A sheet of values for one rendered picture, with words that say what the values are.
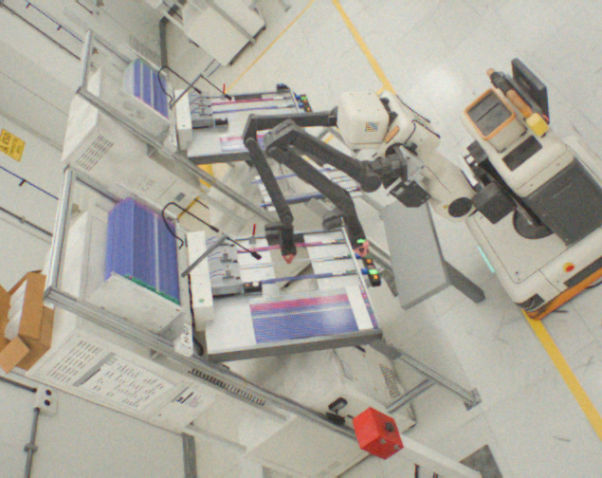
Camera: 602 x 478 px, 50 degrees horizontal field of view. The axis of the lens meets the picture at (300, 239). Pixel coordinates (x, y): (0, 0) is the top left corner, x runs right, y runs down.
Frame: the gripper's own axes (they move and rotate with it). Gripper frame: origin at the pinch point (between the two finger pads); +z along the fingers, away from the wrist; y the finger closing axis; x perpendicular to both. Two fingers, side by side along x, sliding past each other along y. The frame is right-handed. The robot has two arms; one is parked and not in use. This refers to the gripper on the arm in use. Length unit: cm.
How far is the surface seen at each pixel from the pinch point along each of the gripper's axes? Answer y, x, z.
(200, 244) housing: -9.3, -38.5, -9.4
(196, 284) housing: 16.3, -41.9, -8.4
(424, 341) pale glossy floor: 5, 69, 64
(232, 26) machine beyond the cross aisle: -454, 18, 52
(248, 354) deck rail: 49, -25, 4
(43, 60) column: -299, -146, 10
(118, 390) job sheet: 49, -77, 12
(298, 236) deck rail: -19.0, 8.0, 1.4
